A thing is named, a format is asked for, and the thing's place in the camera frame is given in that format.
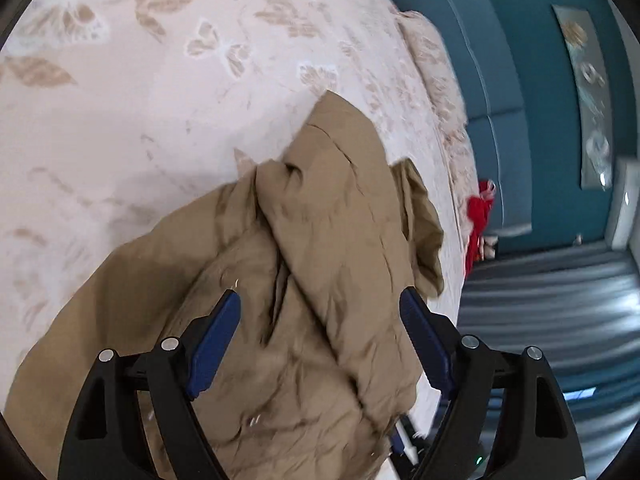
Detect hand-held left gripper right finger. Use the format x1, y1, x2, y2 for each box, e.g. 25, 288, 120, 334
399, 286, 587, 480

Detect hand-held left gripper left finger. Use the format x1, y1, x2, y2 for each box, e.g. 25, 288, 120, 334
57, 289, 242, 480

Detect tan quilted jacket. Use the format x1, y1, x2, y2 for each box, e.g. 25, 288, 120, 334
2, 90, 446, 480

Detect grey curtain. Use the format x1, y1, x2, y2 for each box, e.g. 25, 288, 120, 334
460, 247, 640, 461

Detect red plush toy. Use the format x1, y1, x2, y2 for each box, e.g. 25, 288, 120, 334
462, 178, 501, 278

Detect butterfly print bedspread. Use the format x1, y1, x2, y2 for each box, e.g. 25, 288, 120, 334
0, 0, 476, 480

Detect blue upholstered headboard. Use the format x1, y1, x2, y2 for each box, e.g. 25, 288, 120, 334
387, 0, 533, 256

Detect butterfly print pillow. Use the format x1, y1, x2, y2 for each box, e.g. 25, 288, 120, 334
395, 10, 473, 161

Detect silver wall picture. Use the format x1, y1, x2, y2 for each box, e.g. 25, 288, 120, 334
551, 4, 615, 192

